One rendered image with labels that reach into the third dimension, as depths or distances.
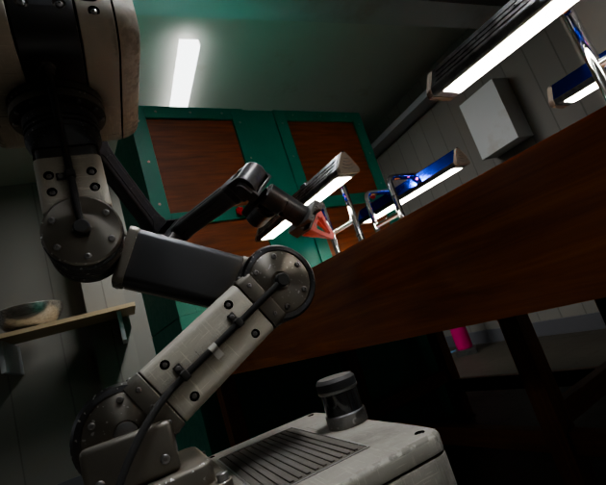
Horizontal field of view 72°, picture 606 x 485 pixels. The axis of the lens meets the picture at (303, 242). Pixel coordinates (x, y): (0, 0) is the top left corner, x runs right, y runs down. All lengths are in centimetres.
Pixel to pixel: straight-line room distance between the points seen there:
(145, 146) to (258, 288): 137
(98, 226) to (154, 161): 128
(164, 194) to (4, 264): 260
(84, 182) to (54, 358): 344
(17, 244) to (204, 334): 374
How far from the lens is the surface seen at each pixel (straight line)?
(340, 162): 126
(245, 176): 97
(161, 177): 191
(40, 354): 410
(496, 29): 96
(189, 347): 63
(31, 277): 422
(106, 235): 66
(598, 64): 107
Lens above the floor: 64
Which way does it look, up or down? 11 degrees up
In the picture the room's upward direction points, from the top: 18 degrees counter-clockwise
